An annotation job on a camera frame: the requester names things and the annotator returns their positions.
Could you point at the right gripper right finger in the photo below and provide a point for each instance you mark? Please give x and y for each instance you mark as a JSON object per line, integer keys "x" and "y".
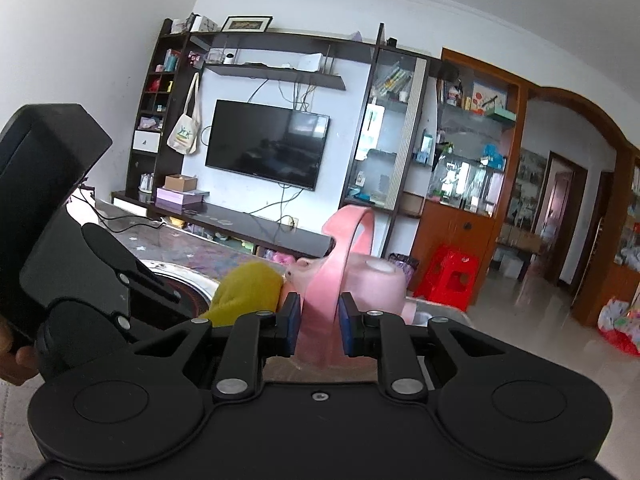
{"x": 384, "y": 337}

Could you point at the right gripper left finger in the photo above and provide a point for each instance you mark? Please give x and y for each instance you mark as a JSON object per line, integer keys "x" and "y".
{"x": 255, "y": 338}

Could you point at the yellow grey microfiber cloth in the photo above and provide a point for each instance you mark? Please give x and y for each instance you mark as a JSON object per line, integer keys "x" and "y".
{"x": 246, "y": 289}

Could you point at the pink pig-shaped kettle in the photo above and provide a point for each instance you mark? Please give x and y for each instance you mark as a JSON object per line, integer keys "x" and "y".
{"x": 374, "y": 283}

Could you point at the person's left hand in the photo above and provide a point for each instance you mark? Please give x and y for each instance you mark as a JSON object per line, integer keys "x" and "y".
{"x": 16, "y": 366}

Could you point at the round black induction cooktop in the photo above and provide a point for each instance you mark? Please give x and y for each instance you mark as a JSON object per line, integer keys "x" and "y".
{"x": 196, "y": 290}

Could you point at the purple patterned waste bin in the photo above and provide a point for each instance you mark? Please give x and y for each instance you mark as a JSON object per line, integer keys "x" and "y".
{"x": 406, "y": 264}

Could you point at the red plastic stool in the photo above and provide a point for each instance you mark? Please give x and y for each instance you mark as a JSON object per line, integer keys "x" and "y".
{"x": 449, "y": 278}

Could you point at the pink flat box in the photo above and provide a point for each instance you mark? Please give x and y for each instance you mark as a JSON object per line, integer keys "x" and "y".
{"x": 172, "y": 199}

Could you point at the brown cardboard box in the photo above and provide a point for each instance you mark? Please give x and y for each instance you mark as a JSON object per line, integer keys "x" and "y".
{"x": 180, "y": 183}

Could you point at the white canvas tote bag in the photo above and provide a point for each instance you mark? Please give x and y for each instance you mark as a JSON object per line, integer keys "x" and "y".
{"x": 183, "y": 138}

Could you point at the glass door display cabinet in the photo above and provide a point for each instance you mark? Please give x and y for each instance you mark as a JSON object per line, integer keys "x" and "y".
{"x": 389, "y": 121}

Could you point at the colourful polka-dot baby seat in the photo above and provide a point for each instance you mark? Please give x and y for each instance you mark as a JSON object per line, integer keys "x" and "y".
{"x": 618, "y": 323}

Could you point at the brown wooden display cabinet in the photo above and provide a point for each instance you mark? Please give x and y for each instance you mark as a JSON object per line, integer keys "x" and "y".
{"x": 479, "y": 132}

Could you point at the framed picture on shelf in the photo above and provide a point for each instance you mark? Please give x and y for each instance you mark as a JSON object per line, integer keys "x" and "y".
{"x": 247, "y": 23}

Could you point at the dark shelving wall unit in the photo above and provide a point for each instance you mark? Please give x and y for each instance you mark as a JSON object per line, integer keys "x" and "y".
{"x": 151, "y": 161}

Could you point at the wall-mounted black television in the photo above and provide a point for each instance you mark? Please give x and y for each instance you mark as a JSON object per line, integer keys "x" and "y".
{"x": 267, "y": 142}

